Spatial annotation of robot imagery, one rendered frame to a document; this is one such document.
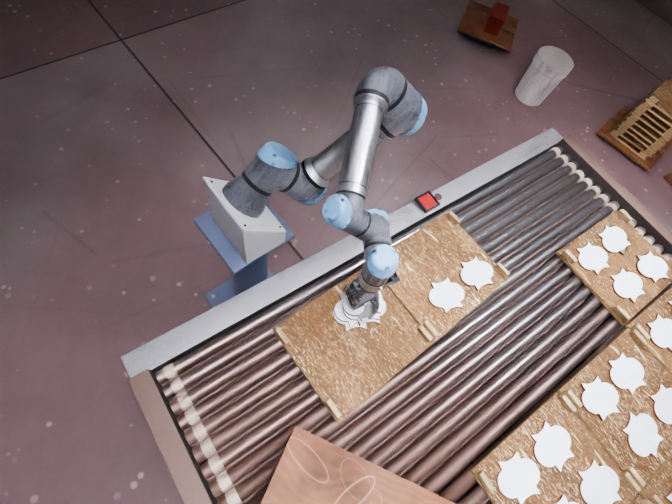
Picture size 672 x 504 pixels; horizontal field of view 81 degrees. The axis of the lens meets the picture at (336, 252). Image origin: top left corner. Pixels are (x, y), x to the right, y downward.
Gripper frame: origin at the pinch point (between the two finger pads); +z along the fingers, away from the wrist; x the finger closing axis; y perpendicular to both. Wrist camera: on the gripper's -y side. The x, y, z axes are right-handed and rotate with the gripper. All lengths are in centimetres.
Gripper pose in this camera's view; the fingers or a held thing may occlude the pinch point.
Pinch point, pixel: (362, 300)
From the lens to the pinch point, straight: 131.2
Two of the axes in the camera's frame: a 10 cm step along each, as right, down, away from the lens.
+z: -1.5, 4.4, 8.9
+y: -8.8, 3.4, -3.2
